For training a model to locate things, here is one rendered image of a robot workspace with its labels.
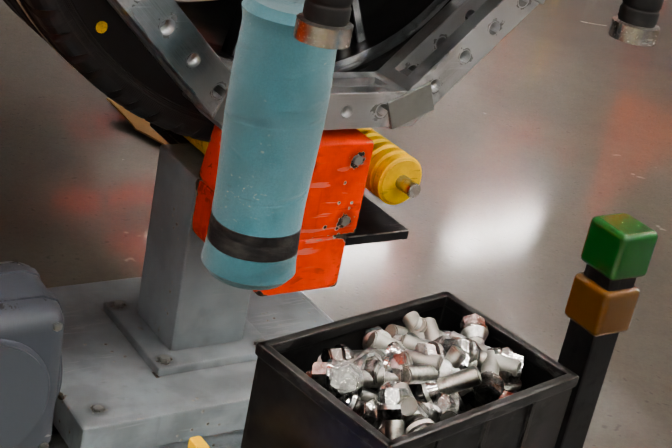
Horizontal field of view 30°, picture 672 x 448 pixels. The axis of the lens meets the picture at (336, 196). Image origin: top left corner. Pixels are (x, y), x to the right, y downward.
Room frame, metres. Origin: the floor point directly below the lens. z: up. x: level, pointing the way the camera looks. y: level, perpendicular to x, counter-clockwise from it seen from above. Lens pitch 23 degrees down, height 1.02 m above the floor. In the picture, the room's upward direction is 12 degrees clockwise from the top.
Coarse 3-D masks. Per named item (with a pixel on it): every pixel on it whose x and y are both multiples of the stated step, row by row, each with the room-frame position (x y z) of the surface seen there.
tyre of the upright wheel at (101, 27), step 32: (32, 0) 1.10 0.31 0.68; (64, 0) 1.10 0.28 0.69; (96, 0) 1.12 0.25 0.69; (64, 32) 1.11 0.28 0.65; (96, 32) 1.12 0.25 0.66; (128, 32) 1.14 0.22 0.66; (416, 32) 1.36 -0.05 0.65; (96, 64) 1.12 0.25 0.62; (128, 64) 1.14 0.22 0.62; (128, 96) 1.15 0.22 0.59; (160, 96) 1.17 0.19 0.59; (192, 128) 1.19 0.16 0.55
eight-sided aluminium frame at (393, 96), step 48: (144, 0) 1.06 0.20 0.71; (480, 0) 1.35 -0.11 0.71; (528, 0) 1.33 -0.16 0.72; (192, 48) 1.09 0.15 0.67; (432, 48) 1.31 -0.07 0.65; (480, 48) 1.30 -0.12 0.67; (192, 96) 1.14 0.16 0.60; (336, 96) 1.19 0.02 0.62; (384, 96) 1.23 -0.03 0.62; (432, 96) 1.26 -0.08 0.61
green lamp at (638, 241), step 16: (592, 224) 0.90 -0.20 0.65; (608, 224) 0.89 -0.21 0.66; (624, 224) 0.90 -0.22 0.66; (640, 224) 0.91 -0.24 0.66; (592, 240) 0.90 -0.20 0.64; (608, 240) 0.89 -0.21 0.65; (624, 240) 0.88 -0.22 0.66; (640, 240) 0.89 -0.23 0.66; (656, 240) 0.90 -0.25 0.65; (592, 256) 0.89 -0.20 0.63; (608, 256) 0.88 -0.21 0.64; (624, 256) 0.88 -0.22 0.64; (640, 256) 0.89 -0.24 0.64; (608, 272) 0.88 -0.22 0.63; (624, 272) 0.88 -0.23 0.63; (640, 272) 0.89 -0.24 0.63
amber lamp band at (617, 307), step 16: (576, 288) 0.90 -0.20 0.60; (592, 288) 0.89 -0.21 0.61; (576, 304) 0.90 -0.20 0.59; (592, 304) 0.88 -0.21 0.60; (608, 304) 0.88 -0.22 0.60; (624, 304) 0.89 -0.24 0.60; (576, 320) 0.89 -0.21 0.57; (592, 320) 0.88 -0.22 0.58; (608, 320) 0.88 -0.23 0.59; (624, 320) 0.89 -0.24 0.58
